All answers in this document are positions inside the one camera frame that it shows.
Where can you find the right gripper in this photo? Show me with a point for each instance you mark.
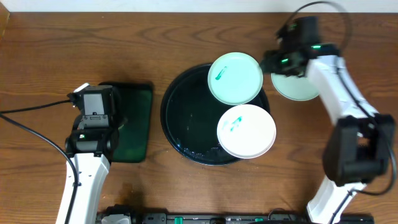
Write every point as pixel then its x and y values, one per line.
pixel 269 59

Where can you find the mint plate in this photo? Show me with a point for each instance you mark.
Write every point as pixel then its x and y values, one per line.
pixel 294 88
pixel 235 78

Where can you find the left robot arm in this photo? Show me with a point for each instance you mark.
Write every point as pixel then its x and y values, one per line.
pixel 90 153

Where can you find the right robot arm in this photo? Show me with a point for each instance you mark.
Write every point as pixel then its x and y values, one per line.
pixel 360 147

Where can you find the rectangular black water tray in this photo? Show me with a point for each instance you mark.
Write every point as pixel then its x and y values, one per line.
pixel 135 105

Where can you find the round black tray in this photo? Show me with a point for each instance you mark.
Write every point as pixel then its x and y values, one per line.
pixel 189 117

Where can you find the white plate green stain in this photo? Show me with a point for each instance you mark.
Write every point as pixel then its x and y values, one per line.
pixel 246 131

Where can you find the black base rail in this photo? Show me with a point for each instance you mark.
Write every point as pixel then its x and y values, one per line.
pixel 119 214

